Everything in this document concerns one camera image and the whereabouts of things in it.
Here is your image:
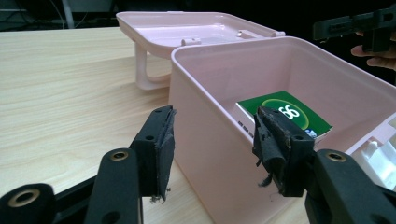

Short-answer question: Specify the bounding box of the green and white medicine box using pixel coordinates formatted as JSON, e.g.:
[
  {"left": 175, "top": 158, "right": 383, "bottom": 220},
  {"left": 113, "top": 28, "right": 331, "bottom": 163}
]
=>
[{"left": 233, "top": 90, "right": 334, "bottom": 147}]

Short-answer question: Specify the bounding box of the pink storage box lid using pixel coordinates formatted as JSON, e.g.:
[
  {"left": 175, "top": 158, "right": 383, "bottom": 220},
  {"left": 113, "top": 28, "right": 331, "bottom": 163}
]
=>
[{"left": 115, "top": 10, "right": 287, "bottom": 91}]

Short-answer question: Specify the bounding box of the white plastic insert tray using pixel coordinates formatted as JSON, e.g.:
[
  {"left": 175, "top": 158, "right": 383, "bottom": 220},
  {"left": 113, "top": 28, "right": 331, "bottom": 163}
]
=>
[{"left": 351, "top": 113, "right": 396, "bottom": 191}]

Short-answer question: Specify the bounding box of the white metal stand pole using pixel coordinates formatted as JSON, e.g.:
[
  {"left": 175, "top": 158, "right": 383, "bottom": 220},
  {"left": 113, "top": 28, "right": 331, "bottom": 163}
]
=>
[{"left": 61, "top": 0, "right": 76, "bottom": 30}]

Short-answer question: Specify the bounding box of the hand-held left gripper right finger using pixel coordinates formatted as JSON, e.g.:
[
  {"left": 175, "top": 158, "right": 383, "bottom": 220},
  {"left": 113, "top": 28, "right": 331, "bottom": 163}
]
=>
[{"left": 251, "top": 105, "right": 316, "bottom": 198}]

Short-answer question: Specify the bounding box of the pink plastic storage box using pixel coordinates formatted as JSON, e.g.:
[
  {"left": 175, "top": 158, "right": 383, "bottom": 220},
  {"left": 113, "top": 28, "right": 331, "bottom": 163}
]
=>
[{"left": 167, "top": 35, "right": 396, "bottom": 224}]

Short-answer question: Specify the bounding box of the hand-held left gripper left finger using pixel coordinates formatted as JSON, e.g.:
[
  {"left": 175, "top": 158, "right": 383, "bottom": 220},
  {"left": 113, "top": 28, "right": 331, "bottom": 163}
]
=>
[{"left": 129, "top": 105, "right": 177, "bottom": 203}]

